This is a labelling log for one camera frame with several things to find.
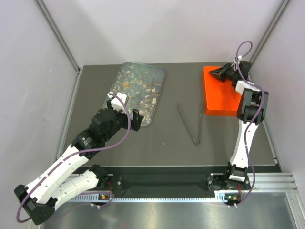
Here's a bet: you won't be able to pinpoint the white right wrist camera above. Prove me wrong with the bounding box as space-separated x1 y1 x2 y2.
231 55 243 71

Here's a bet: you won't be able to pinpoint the orange box lid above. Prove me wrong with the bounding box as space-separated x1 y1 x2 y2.
202 66 241 105

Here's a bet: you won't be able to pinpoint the aluminium slotted rail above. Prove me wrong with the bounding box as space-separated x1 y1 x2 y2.
71 173 297 205

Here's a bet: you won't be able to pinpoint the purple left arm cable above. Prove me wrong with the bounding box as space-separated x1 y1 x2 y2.
16 92 132 224

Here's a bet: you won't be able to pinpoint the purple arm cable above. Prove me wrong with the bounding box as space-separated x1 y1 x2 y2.
228 42 265 208
16 92 132 224

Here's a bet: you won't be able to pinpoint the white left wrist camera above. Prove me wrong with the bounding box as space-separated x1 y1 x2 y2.
106 92 129 114

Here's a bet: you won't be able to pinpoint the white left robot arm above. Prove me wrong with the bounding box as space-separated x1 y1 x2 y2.
14 98 143 225

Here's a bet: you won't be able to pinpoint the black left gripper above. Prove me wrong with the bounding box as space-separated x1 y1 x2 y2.
103 100 143 142

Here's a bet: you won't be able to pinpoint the orange chocolate box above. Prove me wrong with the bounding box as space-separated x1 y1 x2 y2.
205 101 238 116

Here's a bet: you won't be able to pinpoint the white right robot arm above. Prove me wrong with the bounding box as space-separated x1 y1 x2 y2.
209 61 269 189

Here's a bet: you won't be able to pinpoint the blue floral serving tray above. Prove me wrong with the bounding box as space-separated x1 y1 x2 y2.
110 62 166 127

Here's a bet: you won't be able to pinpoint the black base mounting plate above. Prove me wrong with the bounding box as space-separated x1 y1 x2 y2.
76 166 251 198

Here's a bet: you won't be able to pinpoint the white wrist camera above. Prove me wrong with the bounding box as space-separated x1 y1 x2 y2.
231 55 243 71
106 92 129 114

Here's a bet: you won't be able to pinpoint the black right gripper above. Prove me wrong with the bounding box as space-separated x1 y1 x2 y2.
208 63 238 83

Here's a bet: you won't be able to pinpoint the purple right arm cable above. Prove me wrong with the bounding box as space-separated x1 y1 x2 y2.
228 42 265 208

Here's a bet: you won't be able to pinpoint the metal serving tongs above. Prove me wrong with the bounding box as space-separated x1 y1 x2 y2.
176 102 203 147

